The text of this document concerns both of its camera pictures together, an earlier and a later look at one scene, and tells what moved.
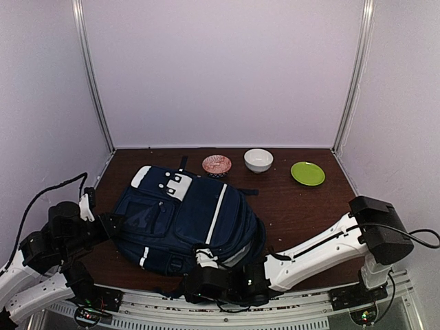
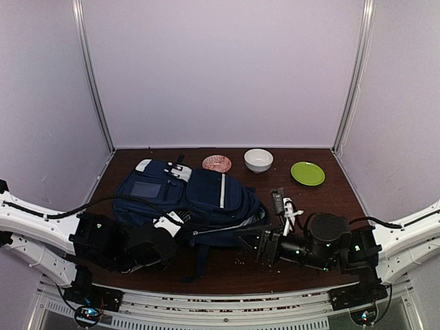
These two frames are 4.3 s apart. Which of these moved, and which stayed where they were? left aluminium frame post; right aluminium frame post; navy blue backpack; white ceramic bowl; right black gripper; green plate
Moved: navy blue backpack; right black gripper
Stayed: left aluminium frame post; white ceramic bowl; green plate; right aluminium frame post
